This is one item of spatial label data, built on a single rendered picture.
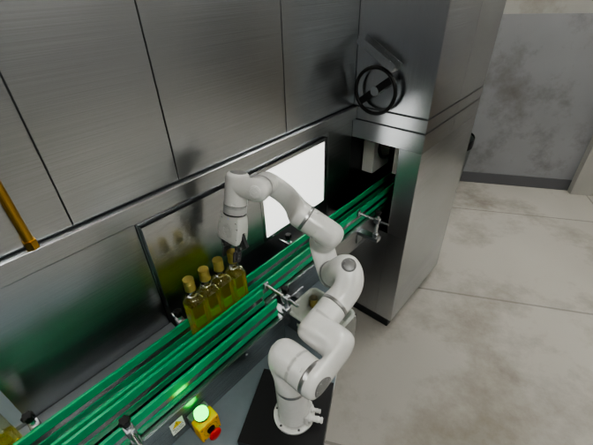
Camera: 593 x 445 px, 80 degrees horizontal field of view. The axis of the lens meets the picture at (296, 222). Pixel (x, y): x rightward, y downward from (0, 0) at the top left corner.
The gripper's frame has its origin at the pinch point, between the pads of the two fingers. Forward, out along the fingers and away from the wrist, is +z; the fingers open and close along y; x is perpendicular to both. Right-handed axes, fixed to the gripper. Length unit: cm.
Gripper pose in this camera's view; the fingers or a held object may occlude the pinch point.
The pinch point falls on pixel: (231, 253)
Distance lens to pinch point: 122.0
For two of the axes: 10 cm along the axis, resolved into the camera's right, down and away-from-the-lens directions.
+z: -1.4, 9.1, 3.9
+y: 7.6, 3.5, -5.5
